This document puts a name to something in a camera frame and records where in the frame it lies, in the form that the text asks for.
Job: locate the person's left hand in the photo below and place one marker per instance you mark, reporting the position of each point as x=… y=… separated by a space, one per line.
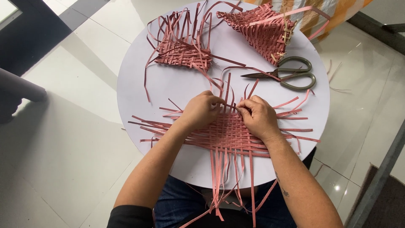
x=199 y=110

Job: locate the person's right hand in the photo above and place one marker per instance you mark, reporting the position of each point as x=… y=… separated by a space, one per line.
x=259 y=118

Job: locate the woven pink strip mat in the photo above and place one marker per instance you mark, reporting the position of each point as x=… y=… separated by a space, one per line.
x=227 y=133

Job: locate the round white table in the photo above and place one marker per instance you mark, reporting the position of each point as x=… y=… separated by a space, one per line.
x=189 y=79

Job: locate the unfinished pink woven basket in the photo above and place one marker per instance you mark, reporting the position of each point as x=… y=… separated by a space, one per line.
x=185 y=52

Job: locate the finished pink woven basket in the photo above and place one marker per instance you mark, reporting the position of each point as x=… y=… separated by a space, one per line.
x=264 y=31

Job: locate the loose strip scraps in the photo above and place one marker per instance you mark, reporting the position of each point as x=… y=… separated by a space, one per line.
x=337 y=76

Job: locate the person's blue jeans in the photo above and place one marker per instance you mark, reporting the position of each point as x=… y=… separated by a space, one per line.
x=189 y=205

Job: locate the person's black sleeve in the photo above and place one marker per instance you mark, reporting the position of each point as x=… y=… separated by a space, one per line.
x=130 y=217

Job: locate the grey doormat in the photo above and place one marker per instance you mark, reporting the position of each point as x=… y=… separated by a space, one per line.
x=379 y=202

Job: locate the grey metal frame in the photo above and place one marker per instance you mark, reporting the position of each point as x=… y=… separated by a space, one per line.
x=378 y=177

